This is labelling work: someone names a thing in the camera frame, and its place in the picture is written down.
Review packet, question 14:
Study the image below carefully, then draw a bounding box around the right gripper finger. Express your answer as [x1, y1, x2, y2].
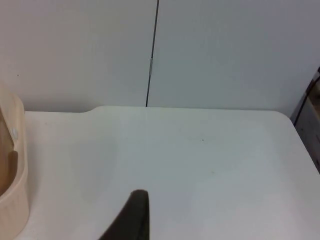
[98, 189, 151, 240]

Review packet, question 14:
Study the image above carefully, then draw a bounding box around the cream lid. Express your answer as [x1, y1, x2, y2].
[0, 106, 20, 198]

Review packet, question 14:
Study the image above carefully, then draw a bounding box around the cream box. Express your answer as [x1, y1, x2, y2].
[0, 82, 31, 240]

